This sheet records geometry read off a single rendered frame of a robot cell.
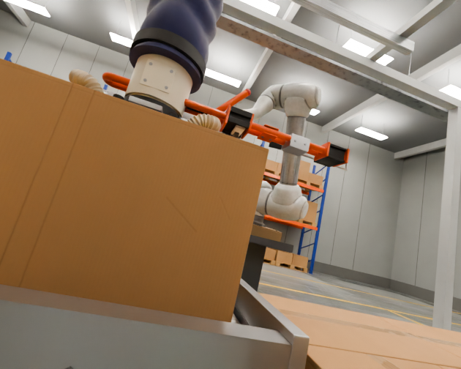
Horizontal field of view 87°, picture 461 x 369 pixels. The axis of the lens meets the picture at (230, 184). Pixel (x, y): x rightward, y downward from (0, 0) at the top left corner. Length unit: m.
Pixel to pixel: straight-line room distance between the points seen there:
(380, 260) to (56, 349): 12.83
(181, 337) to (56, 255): 0.28
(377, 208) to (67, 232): 12.71
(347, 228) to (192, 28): 11.34
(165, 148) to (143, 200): 0.12
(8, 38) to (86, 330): 12.11
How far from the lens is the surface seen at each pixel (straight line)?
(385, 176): 13.48
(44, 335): 0.43
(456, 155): 4.37
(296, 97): 1.37
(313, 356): 0.61
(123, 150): 0.54
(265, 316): 0.55
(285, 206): 1.38
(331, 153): 0.88
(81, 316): 0.41
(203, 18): 0.87
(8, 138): 0.60
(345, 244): 11.75
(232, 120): 0.75
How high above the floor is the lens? 0.74
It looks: 11 degrees up
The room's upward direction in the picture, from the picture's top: 14 degrees clockwise
